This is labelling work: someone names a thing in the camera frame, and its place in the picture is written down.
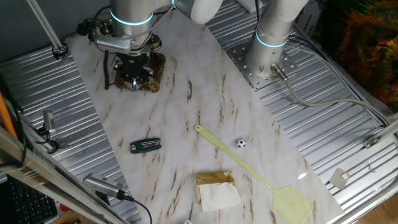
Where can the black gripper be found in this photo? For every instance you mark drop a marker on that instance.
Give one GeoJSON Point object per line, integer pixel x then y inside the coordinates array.
{"type": "Point", "coordinates": [133, 65]}

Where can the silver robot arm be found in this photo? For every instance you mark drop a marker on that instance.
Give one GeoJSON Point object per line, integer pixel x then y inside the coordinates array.
{"type": "Point", "coordinates": [270, 31]}

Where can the green hex key set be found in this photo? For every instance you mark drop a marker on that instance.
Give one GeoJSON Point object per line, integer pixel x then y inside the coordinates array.
{"type": "Point", "coordinates": [145, 145]}

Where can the black fuzzy microphone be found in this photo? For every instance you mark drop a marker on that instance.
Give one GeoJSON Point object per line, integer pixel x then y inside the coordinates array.
{"type": "Point", "coordinates": [83, 28]}

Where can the grey tripod pole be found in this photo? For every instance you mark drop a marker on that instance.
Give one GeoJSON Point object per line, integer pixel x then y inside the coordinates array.
{"type": "Point", "coordinates": [46, 28]}

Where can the mini soccer ball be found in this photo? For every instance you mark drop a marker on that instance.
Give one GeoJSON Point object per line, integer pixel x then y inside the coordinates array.
{"type": "Point", "coordinates": [241, 143]}

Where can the orange pole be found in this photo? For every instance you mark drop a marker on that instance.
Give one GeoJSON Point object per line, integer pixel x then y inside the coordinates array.
{"type": "Point", "coordinates": [7, 118]}

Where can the gold tissue pack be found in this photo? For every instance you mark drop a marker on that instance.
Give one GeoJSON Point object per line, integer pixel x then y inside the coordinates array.
{"type": "Point", "coordinates": [217, 193]}

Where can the red emergency stop button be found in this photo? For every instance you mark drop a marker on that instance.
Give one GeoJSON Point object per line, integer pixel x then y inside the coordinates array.
{"type": "Point", "coordinates": [64, 208]}

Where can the brown cardboard box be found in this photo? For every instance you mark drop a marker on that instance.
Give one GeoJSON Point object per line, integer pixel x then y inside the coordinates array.
{"type": "Point", "coordinates": [66, 218]}

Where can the black keyboard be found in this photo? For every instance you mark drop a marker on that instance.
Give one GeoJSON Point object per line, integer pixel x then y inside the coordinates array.
{"type": "Point", "coordinates": [29, 205]}

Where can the white box with red print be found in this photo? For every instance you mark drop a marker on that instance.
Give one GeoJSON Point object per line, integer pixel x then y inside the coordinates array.
{"type": "Point", "coordinates": [311, 18]}

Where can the yellow-green fly swatter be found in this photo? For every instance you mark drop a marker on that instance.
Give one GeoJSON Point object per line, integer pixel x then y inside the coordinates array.
{"type": "Point", "coordinates": [292, 205]}

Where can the orange green fuzzy plush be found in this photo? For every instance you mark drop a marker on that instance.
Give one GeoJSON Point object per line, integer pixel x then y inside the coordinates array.
{"type": "Point", "coordinates": [360, 43]}

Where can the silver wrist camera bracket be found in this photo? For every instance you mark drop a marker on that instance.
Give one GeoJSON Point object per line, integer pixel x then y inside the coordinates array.
{"type": "Point", "coordinates": [112, 45]}

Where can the metal camera mount clamp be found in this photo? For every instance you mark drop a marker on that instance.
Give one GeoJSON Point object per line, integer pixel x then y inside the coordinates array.
{"type": "Point", "coordinates": [48, 121]}

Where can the silver ribbed camera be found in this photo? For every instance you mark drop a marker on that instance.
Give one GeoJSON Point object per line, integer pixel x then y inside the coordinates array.
{"type": "Point", "coordinates": [101, 185]}

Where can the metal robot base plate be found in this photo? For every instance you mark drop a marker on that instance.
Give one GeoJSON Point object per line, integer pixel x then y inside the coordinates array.
{"type": "Point", "coordinates": [248, 71]}

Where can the aluminium frame bar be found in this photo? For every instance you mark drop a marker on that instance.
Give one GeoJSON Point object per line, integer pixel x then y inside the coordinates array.
{"type": "Point", "coordinates": [46, 172]}
{"type": "Point", "coordinates": [388, 129]}

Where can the small metal bracket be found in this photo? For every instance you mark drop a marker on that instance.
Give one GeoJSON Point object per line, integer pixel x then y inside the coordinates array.
{"type": "Point", "coordinates": [371, 142]}

